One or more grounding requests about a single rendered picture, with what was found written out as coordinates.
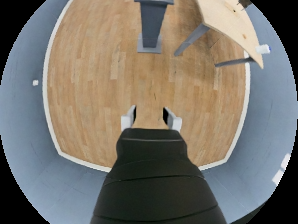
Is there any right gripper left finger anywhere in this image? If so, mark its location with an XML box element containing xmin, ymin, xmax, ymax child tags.
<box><xmin>121</xmin><ymin>105</ymin><xmax>137</xmax><ymax>131</ymax></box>

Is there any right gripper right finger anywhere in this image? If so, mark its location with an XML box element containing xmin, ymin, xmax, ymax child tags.
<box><xmin>162</xmin><ymin>107</ymin><xmax>182</xmax><ymax>132</ymax></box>

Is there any white plastic bottle with blue cap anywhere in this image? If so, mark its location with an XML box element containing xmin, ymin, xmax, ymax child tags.
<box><xmin>255</xmin><ymin>45</ymin><xmax>271</xmax><ymax>53</ymax></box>

